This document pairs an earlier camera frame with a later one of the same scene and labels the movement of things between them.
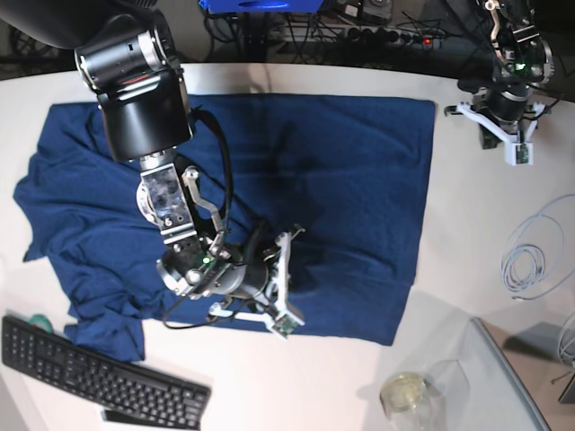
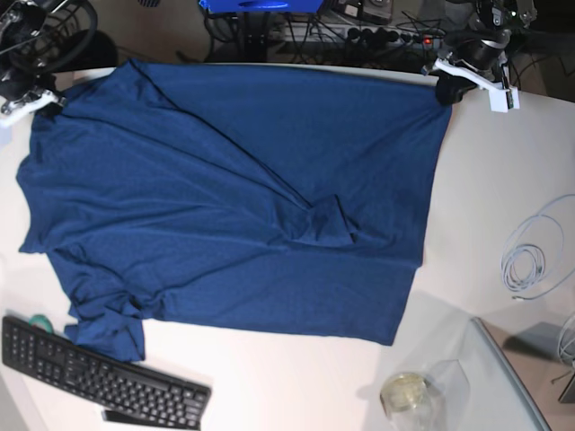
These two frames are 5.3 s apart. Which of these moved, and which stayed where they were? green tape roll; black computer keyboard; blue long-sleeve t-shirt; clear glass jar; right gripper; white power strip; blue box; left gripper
Moved: right gripper; left gripper; blue long-sleeve t-shirt
Stayed: green tape roll; white power strip; clear glass jar; blue box; black computer keyboard
